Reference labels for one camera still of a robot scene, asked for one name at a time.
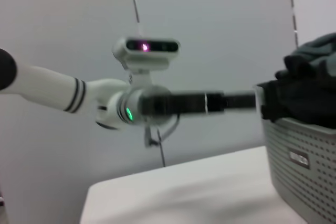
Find left gripper cable with plug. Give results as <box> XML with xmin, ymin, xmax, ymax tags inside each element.
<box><xmin>143</xmin><ymin>115</ymin><xmax>182</xmax><ymax>167</ymax></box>

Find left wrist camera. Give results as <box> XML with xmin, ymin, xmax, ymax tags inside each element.
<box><xmin>112</xmin><ymin>36</ymin><xmax>182</xmax><ymax>78</ymax></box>

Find black cloth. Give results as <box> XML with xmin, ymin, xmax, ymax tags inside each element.
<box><xmin>261</xmin><ymin>55</ymin><xmax>336</xmax><ymax>133</ymax></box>

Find grey perforated storage box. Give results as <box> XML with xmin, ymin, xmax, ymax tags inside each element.
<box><xmin>255</xmin><ymin>82</ymin><xmax>336</xmax><ymax>224</ymax></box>

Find grey-green towel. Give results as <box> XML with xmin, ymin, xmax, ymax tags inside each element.
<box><xmin>288</xmin><ymin>33</ymin><xmax>336</xmax><ymax>78</ymax></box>

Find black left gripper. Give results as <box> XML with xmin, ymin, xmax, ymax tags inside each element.
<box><xmin>140</xmin><ymin>89</ymin><xmax>257</xmax><ymax>124</ymax></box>

